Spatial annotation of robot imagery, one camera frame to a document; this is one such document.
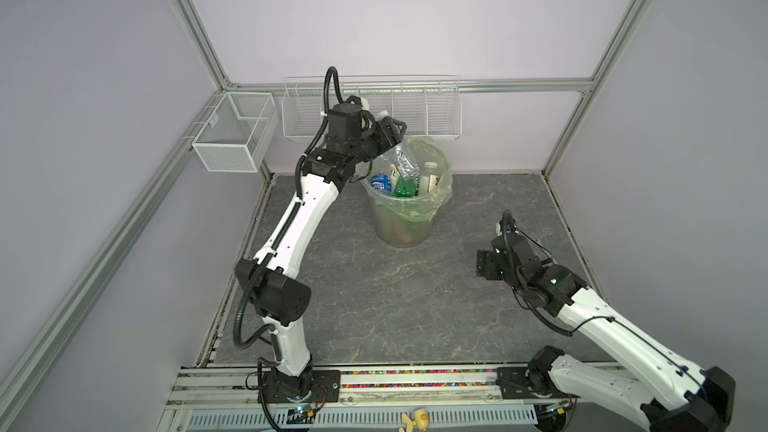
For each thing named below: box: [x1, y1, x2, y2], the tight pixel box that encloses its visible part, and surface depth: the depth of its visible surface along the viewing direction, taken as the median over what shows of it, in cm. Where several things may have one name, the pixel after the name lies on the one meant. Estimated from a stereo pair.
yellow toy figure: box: [399, 408, 429, 432], surface depth 69 cm
